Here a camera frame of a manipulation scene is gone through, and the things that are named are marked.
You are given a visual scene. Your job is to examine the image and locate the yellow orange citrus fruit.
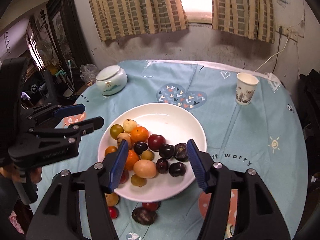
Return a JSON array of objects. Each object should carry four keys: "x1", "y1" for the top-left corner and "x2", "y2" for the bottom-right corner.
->
[{"x1": 104, "y1": 146, "x2": 117, "y2": 156}]

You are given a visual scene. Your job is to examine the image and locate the red cherry tomato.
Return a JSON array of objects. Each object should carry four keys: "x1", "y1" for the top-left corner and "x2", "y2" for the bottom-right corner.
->
[{"x1": 108, "y1": 206, "x2": 119, "y2": 219}]

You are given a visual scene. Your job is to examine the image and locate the orange mandarin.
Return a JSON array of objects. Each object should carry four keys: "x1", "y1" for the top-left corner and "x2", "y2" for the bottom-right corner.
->
[
  {"x1": 125, "y1": 150, "x2": 140, "y2": 171},
  {"x1": 130, "y1": 126, "x2": 149, "y2": 143}
]

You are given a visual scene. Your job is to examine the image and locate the small tan longan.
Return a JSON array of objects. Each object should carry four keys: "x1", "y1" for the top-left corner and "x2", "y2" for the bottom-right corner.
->
[{"x1": 130, "y1": 174, "x2": 147, "y2": 187}]

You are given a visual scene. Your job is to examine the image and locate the pale peach fruit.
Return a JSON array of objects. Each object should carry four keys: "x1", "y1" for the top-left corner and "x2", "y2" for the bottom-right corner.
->
[{"x1": 133, "y1": 159, "x2": 157, "y2": 179}]

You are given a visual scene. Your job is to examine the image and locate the dark cherry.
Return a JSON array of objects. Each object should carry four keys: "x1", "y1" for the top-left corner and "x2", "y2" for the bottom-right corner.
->
[
  {"x1": 156, "y1": 158, "x2": 169, "y2": 174},
  {"x1": 133, "y1": 141, "x2": 148, "y2": 155},
  {"x1": 169, "y1": 162, "x2": 186, "y2": 177},
  {"x1": 158, "y1": 143, "x2": 175, "y2": 160}
]

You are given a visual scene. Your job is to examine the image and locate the dark brown water chestnut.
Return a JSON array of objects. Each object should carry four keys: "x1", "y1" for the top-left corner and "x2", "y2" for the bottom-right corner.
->
[{"x1": 174, "y1": 143, "x2": 189, "y2": 163}]

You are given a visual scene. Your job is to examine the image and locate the pale yellow round fruit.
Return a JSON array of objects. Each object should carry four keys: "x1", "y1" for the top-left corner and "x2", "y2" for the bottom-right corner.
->
[{"x1": 123, "y1": 119, "x2": 137, "y2": 133}]

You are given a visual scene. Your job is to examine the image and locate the large dark mangosteen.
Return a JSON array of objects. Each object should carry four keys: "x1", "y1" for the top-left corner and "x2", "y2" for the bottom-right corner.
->
[{"x1": 131, "y1": 207, "x2": 156, "y2": 225}]

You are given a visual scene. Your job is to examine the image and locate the large red plum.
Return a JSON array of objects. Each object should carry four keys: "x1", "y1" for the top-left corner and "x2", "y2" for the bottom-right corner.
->
[{"x1": 148, "y1": 134, "x2": 166, "y2": 152}]

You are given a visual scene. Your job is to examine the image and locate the dark red plum back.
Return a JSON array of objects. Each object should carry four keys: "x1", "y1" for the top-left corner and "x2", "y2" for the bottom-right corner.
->
[{"x1": 119, "y1": 169, "x2": 129, "y2": 185}]

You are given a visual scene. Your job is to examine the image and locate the yellow small citrus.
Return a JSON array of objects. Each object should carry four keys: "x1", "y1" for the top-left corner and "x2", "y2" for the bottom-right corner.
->
[{"x1": 110, "y1": 124, "x2": 124, "y2": 140}]

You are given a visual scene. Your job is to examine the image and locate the operator left hand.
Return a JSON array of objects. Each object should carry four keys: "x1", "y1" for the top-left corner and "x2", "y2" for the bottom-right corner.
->
[{"x1": 0, "y1": 164, "x2": 42, "y2": 184}]

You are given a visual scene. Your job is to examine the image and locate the striped pepino melon back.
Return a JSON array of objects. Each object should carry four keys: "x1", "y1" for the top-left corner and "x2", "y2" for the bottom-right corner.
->
[{"x1": 116, "y1": 132, "x2": 132, "y2": 149}]

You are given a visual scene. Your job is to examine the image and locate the clear plastic bag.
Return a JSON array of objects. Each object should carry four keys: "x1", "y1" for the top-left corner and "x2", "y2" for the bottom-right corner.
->
[{"x1": 80, "y1": 64, "x2": 100, "y2": 85}]

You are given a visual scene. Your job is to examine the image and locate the small red tomato by plate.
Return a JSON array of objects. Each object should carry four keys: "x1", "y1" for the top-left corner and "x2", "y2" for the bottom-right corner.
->
[{"x1": 142, "y1": 202, "x2": 161, "y2": 211}]

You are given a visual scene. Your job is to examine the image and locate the light blue patterned tablecloth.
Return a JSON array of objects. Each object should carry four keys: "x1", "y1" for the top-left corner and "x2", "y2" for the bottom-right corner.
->
[{"x1": 31, "y1": 60, "x2": 308, "y2": 239}]

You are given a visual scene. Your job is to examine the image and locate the standing electric fan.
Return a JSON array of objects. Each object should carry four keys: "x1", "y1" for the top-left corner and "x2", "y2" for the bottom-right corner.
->
[{"x1": 36, "y1": 40, "x2": 56, "y2": 66}]

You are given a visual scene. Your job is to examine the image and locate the celadon lidded ceramic jar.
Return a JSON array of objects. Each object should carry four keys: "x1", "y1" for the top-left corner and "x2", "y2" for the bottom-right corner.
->
[{"x1": 95, "y1": 65, "x2": 127, "y2": 96}]

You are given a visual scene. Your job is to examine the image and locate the dark framed picture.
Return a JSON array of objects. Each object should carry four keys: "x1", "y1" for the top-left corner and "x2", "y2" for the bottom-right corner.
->
[{"x1": 46, "y1": 0, "x2": 92, "y2": 67}]

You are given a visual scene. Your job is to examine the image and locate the white oval plate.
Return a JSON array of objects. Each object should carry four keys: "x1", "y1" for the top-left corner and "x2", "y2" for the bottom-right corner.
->
[{"x1": 98, "y1": 103, "x2": 207, "y2": 202}]

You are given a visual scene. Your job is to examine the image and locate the printed paper cup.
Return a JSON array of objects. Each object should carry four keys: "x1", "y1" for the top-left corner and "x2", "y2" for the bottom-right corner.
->
[{"x1": 235, "y1": 73, "x2": 259, "y2": 106}]

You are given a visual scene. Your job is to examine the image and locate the checked window curtain right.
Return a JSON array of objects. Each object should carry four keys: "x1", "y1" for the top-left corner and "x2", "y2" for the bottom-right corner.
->
[{"x1": 212, "y1": 0, "x2": 276, "y2": 43}]

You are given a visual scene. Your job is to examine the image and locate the white power cable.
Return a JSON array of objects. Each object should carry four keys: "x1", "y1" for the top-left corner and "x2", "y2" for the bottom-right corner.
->
[{"x1": 253, "y1": 31, "x2": 292, "y2": 73}]

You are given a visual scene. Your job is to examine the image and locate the wall power socket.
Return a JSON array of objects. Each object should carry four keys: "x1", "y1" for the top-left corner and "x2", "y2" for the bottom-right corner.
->
[{"x1": 275, "y1": 24, "x2": 300, "y2": 42}]

